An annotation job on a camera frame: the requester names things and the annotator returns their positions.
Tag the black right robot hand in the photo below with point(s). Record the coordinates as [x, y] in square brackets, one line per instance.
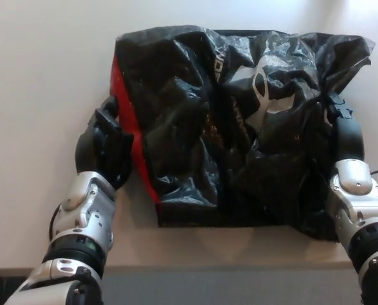
[350, 139]

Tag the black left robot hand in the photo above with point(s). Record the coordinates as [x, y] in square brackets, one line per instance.
[103, 149]

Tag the black red plastic shopping bag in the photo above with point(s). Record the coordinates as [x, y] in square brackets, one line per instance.
[188, 127]

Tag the black desk support frame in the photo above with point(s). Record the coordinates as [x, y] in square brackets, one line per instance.
[1, 290]

